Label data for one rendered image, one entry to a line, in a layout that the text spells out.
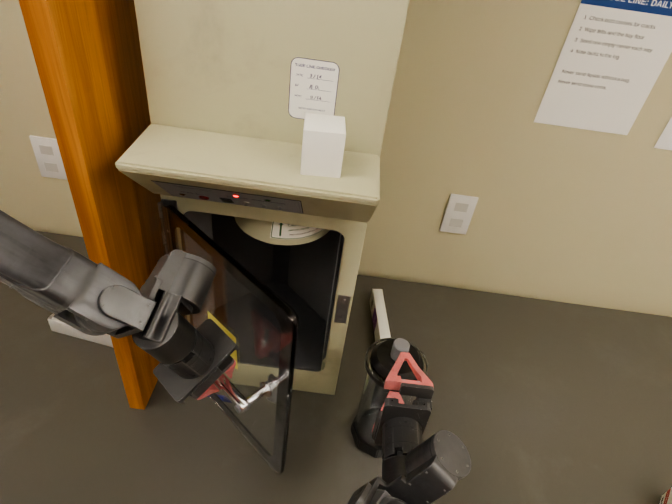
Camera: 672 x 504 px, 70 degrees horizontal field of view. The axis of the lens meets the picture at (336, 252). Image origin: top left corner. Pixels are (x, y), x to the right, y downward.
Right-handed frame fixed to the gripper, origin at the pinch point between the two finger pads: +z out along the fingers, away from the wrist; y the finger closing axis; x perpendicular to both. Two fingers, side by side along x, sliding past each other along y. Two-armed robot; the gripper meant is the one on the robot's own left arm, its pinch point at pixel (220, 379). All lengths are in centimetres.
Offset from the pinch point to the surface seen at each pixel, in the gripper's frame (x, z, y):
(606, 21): 6, -4, -96
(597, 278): 27, 60, -86
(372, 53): 0, -30, -40
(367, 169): 4.2, -19.2, -32.1
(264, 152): -6.7, -22.7, -24.5
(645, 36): 12, 0, -100
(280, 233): -9.1, -4.5, -22.4
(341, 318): 1.5, 12.4, -21.5
